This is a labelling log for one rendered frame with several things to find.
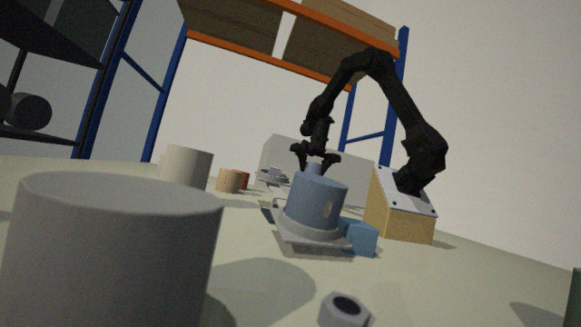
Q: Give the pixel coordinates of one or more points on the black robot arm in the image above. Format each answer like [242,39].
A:
[424,145]

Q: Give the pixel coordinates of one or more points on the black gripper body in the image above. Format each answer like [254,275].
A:
[317,147]

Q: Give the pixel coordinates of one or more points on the blue cube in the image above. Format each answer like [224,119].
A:
[361,235]

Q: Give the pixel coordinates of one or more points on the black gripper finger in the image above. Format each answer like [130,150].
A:
[325,166]
[302,159]

